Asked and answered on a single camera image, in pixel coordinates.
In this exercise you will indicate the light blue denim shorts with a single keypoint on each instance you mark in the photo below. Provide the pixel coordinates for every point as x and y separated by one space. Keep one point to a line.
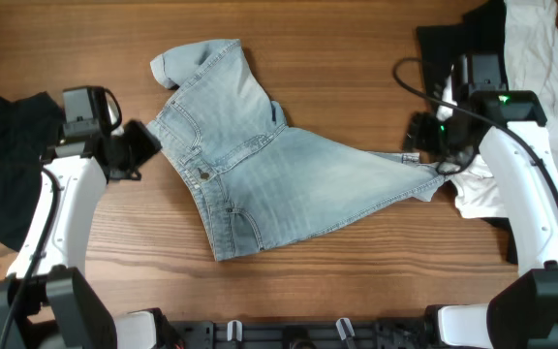
258 182

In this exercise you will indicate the white t-shirt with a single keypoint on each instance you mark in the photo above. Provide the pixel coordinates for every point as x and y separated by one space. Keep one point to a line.
531 62

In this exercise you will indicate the folded black garment on left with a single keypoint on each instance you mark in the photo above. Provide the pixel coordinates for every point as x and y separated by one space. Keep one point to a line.
27 127

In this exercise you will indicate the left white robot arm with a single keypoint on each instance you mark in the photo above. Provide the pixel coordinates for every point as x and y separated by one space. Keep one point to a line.
45 300

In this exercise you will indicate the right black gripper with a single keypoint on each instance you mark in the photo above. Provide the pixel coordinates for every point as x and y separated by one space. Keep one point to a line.
416 134

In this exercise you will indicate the black garment on right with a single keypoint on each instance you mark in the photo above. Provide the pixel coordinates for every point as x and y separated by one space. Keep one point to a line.
481 30

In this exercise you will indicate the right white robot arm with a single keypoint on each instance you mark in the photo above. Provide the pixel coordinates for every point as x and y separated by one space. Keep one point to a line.
507 130

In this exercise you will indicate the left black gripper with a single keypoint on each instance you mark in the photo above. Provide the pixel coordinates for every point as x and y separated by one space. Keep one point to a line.
149 146

